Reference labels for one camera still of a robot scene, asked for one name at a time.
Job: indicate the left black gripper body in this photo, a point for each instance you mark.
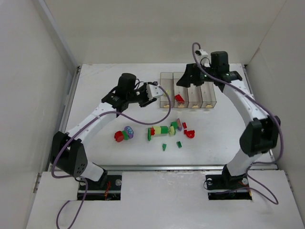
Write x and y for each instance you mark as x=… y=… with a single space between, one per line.
x=144 y=96

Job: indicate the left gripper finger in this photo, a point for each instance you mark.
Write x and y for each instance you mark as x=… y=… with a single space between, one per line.
x=148 y=102
x=143 y=89

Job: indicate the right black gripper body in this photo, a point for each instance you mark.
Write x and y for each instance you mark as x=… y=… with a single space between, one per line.
x=193 y=75

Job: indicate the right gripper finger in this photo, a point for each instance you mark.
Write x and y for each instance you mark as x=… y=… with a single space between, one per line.
x=186 y=80
x=198 y=81

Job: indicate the red lego brick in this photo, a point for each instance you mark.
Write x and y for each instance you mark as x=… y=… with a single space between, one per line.
x=179 y=99

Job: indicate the lime green lego brick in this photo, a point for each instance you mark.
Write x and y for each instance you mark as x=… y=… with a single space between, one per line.
x=167 y=93

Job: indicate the green yellow lego assembly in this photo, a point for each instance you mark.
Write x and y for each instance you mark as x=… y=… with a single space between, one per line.
x=156 y=131

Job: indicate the multicolour lego stack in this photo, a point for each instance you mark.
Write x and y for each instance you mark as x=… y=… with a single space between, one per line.
x=126 y=134

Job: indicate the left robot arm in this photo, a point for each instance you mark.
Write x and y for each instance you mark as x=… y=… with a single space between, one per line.
x=68 y=149

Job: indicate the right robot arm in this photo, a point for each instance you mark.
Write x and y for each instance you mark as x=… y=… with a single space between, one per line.
x=261 y=129

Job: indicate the clear bin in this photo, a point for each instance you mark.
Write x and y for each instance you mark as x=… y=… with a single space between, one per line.
x=208 y=95
x=180 y=93
x=195 y=99
x=166 y=82

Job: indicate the green purple yellow lego cluster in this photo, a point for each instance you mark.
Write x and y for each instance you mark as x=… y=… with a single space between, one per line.
x=174 y=127

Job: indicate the small green lego right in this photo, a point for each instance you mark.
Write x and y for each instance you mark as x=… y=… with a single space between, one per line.
x=179 y=144

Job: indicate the red round lego piece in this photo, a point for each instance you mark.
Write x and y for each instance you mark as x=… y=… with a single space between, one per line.
x=189 y=133

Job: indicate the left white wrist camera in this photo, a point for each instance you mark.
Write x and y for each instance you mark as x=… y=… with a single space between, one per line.
x=153 y=91

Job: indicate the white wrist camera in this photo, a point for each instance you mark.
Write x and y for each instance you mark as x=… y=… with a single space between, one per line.
x=201 y=52
x=153 y=91

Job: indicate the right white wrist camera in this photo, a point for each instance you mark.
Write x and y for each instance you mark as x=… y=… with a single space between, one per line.
x=201 y=52

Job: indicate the aluminium rail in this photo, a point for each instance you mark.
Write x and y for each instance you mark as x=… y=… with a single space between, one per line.
x=179 y=168

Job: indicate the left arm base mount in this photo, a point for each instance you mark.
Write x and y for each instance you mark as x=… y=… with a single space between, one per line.
x=110 y=191

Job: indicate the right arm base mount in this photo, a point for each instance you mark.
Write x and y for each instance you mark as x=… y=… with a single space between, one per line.
x=219 y=189

